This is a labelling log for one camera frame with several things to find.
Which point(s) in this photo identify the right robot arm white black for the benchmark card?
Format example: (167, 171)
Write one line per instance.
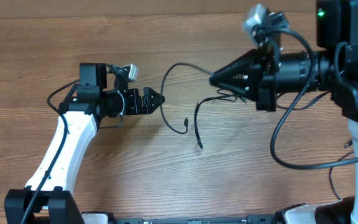
(282, 61)

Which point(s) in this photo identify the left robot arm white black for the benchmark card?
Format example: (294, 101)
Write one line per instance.
(101, 91)

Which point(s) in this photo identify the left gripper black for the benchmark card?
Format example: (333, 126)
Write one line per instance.
(135, 106)

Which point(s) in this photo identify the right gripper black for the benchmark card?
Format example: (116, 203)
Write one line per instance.
(256, 69)

